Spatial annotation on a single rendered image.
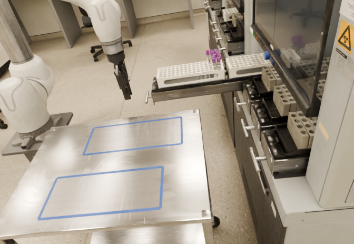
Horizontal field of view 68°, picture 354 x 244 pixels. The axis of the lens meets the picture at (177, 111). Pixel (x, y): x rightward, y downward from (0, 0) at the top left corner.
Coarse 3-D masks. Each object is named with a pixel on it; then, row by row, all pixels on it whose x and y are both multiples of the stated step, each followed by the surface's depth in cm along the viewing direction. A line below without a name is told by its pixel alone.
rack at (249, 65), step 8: (240, 56) 118; (248, 56) 117; (256, 56) 116; (232, 64) 114; (240, 64) 112; (248, 64) 111; (256, 64) 110; (264, 64) 110; (232, 72) 112; (240, 72) 118; (248, 72) 117; (256, 72) 112
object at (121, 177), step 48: (48, 144) 96; (96, 144) 92; (144, 144) 88; (192, 144) 85; (48, 192) 78; (96, 192) 75; (144, 192) 73; (192, 192) 70; (0, 240) 71; (96, 240) 121; (144, 240) 118; (192, 240) 114
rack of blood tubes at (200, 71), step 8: (184, 64) 120; (192, 64) 120; (200, 64) 118; (208, 64) 117; (160, 72) 118; (168, 72) 117; (176, 72) 116; (184, 72) 114; (192, 72) 114; (200, 72) 112; (208, 72) 112; (216, 72) 112; (160, 80) 114; (168, 80) 123; (176, 80) 121; (184, 80) 120; (192, 80) 119; (200, 80) 114; (208, 80) 114; (216, 80) 114
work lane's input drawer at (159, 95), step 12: (156, 84) 119; (192, 84) 115; (204, 84) 115; (216, 84) 114; (228, 84) 114; (240, 84) 114; (156, 96) 117; (168, 96) 117; (180, 96) 117; (192, 96) 117
